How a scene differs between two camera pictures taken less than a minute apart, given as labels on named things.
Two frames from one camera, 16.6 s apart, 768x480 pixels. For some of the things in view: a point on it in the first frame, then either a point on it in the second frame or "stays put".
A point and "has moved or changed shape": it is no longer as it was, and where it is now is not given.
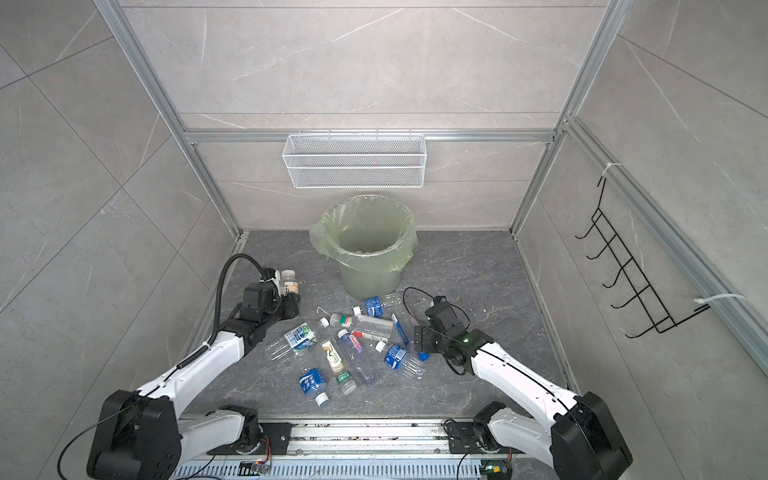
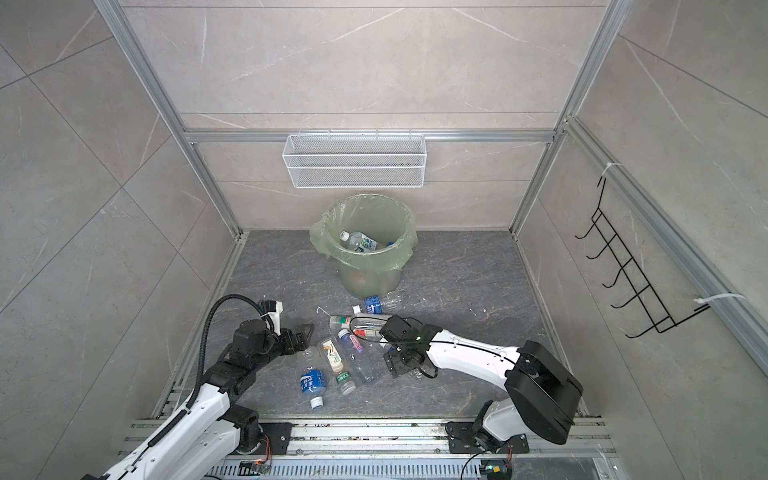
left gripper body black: (285, 309) → (282, 345)
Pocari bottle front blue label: (314, 384) stays put
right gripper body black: (430, 341) → (397, 360)
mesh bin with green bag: (371, 237) stays put
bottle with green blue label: (296, 340) has moved or changed shape
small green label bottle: (349, 384) stays put
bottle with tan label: (333, 358) stays put
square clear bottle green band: (373, 325) stays put
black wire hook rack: (662, 320) stays put
